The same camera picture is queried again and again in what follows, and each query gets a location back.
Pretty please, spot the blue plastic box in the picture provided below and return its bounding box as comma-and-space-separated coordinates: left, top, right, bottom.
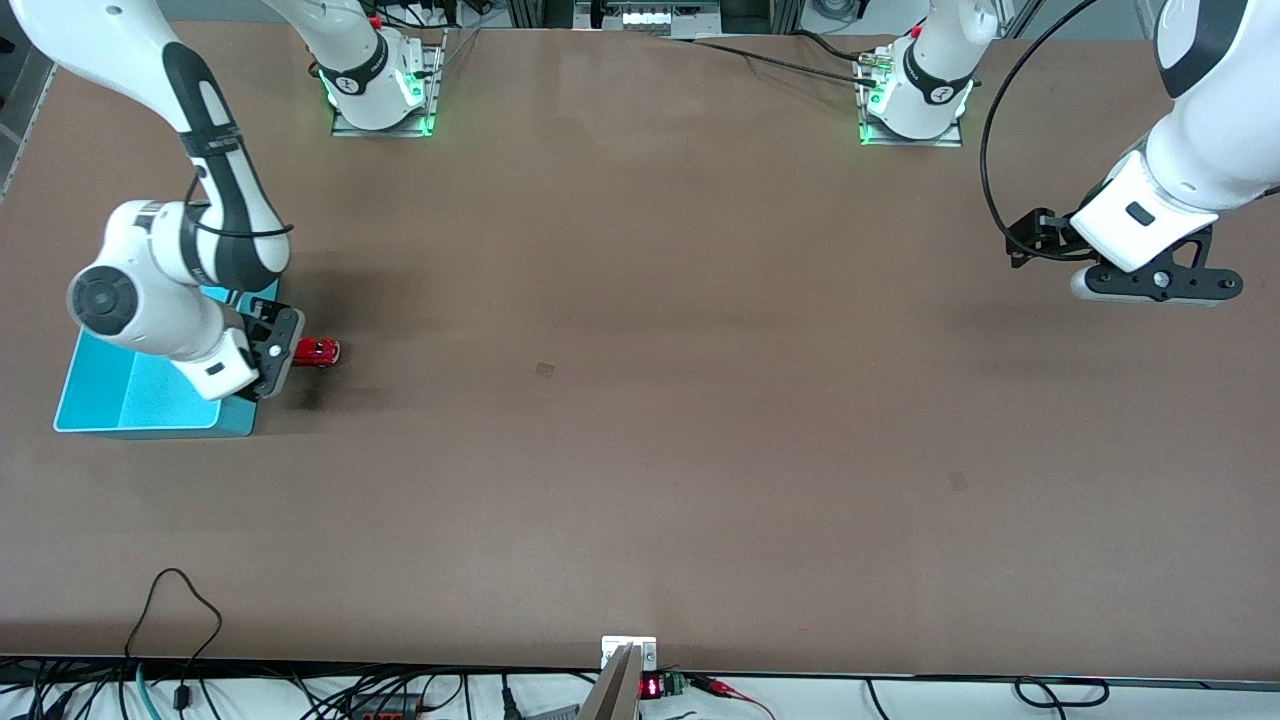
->
53, 280, 282, 439

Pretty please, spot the lit metal rack device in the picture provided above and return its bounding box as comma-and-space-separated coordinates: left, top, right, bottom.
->
575, 0, 721, 33

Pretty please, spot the white mounting plate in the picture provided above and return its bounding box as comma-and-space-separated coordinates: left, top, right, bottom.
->
601, 636, 658, 671

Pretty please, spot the grey aluminium bar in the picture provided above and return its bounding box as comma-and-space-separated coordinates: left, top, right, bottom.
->
577, 645, 641, 720

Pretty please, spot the red clip lead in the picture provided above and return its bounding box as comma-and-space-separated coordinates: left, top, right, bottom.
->
690, 676, 776, 719

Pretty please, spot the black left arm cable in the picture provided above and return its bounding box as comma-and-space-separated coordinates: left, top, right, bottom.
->
980, 0, 1101, 263

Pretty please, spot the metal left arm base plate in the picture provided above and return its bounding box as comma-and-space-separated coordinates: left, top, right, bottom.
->
855, 45, 964, 149

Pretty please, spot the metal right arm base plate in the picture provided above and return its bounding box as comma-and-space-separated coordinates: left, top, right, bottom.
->
330, 28, 448, 138

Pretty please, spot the black cable to arm base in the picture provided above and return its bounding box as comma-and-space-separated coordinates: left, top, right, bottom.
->
660, 30, 881, 86

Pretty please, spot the thin black looped cable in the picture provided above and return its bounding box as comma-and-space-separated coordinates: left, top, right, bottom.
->
123, 568, 223, 711

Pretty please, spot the black coiled cable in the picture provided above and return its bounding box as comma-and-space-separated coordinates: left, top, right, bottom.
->
1013, 677, 1111, 709

